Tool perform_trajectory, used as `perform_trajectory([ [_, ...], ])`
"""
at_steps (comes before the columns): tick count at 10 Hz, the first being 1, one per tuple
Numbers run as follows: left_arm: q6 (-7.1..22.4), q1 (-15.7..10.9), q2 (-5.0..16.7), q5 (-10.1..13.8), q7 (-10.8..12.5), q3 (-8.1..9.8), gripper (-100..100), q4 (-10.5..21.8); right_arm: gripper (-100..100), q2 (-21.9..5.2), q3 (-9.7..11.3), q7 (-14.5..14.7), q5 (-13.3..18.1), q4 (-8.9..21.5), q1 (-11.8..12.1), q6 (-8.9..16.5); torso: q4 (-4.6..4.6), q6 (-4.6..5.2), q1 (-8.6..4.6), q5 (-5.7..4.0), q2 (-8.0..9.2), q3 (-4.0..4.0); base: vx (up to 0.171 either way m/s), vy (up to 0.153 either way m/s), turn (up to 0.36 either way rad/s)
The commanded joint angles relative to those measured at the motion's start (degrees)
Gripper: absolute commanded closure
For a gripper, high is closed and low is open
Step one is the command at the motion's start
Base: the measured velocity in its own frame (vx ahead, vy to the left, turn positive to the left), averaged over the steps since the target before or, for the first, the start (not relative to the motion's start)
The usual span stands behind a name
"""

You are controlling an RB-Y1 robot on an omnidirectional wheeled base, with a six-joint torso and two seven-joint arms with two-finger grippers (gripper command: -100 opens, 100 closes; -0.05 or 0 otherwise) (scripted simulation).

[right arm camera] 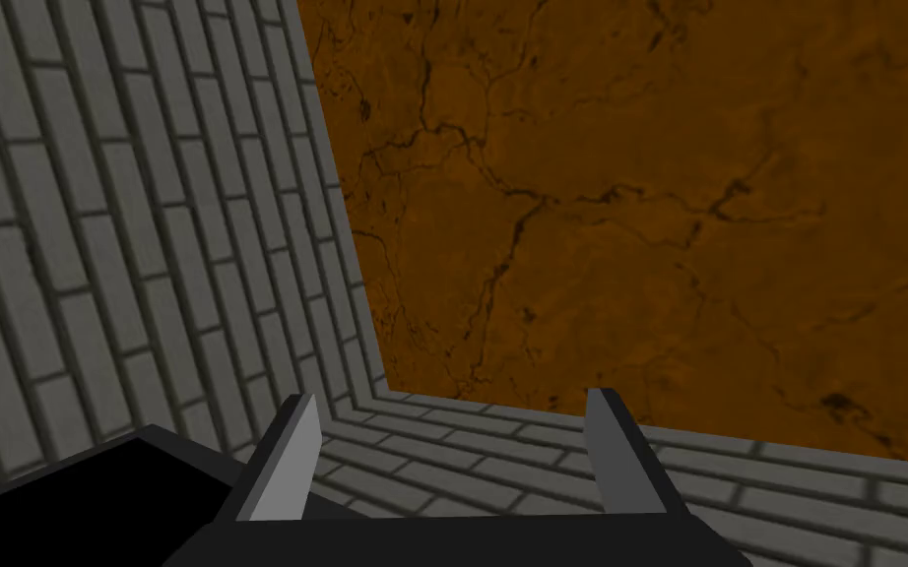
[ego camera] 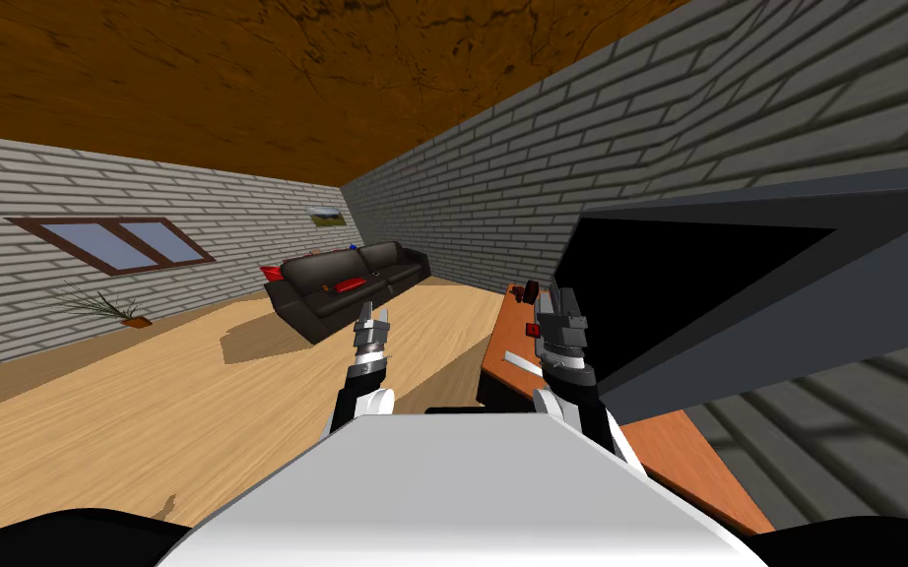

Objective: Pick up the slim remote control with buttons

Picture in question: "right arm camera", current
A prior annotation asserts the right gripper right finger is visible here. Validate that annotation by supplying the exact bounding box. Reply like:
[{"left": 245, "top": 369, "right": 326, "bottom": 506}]
[{"left": 583, "top": 386, "right": 690, "bottom": 517}]

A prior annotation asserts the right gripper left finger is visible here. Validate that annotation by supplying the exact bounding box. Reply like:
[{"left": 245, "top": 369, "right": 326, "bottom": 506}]
[{"left": 216, "top": 392, "right": 324, "bottom": 523}]

